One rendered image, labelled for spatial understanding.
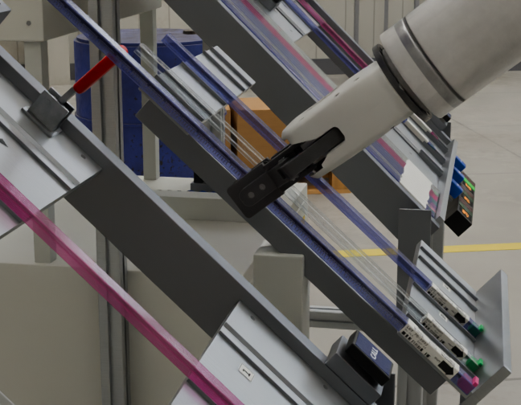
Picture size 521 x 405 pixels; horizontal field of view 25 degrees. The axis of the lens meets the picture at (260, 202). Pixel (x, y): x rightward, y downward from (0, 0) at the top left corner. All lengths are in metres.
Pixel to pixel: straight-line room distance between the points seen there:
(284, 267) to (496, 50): 0.54
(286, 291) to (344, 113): 0.49
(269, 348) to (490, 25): 0.37
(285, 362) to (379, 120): 0.28
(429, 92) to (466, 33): 0.05
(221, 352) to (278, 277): 0.38
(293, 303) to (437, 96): 0.52
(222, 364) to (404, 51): 0.30
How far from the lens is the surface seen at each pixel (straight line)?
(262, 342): 1.09
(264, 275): 1.38
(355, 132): 0.93
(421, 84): 0.92
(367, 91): 0.92
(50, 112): 1.09
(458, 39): 0.92
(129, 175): 1.12
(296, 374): 1.09
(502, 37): 0.92
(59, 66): 8.45
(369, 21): 8.94
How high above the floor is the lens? 1.21
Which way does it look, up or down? 14 degrees down
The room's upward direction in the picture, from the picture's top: straight up
